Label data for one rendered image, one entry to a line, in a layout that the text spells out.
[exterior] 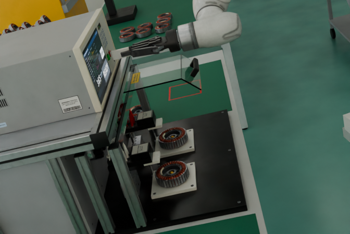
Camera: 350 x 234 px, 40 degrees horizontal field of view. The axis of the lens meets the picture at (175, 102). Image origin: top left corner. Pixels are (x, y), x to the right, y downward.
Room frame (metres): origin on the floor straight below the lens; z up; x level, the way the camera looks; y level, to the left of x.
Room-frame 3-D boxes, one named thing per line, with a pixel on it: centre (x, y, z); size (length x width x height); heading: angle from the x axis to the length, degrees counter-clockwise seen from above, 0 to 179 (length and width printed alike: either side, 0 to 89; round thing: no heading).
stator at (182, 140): (1.62, 0.04, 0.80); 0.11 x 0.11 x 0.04
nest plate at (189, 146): (1.62, 0.04, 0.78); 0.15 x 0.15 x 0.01; 83
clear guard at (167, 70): (1.65, 0.05, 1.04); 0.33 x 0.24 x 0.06; 83
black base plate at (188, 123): (1.50, 0.07, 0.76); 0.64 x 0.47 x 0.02; 173
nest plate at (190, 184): (1.38, 0.07, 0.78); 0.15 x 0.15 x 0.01; 83
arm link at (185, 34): (1.57, -0.10, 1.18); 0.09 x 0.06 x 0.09; 173
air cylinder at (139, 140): (1.64, 0.19, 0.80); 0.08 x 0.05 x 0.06; 173
